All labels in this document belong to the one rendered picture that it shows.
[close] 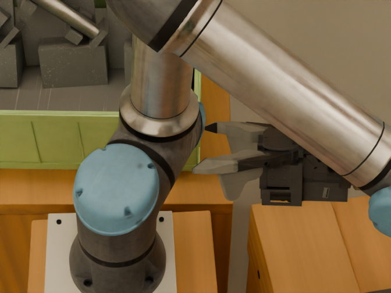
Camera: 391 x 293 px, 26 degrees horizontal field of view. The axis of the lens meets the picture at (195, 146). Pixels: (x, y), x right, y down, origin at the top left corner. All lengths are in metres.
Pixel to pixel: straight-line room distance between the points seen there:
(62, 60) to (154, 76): 0.59
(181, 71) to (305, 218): 0.45
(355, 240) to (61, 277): 0.50
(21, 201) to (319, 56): 1.57
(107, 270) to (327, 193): 0.35
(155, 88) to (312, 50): 1.87
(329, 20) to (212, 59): 2.24
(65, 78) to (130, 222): 0.62
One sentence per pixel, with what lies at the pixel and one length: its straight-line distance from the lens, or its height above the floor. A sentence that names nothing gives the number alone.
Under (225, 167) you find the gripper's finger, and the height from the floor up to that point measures 1.28.
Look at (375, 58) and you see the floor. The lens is 2.99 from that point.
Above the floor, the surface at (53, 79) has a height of 0.87.
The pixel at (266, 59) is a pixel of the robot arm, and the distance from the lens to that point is 0.88.
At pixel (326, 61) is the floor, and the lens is 2.95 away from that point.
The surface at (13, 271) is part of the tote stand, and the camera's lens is 1.87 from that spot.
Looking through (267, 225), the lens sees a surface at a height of 0.90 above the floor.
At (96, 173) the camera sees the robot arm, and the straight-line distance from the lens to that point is 1.17.
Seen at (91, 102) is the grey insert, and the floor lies 0.85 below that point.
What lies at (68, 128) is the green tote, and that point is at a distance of 1.57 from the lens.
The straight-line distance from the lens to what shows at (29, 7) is 1.66.
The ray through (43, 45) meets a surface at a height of 0.92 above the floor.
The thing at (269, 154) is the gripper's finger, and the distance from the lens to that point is 1.06.
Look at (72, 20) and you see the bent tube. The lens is 1.67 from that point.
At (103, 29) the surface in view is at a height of 0.97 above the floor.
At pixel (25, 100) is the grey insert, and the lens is 1.72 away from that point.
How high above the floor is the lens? 2.13
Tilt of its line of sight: 53 degrees down
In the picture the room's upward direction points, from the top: straight up
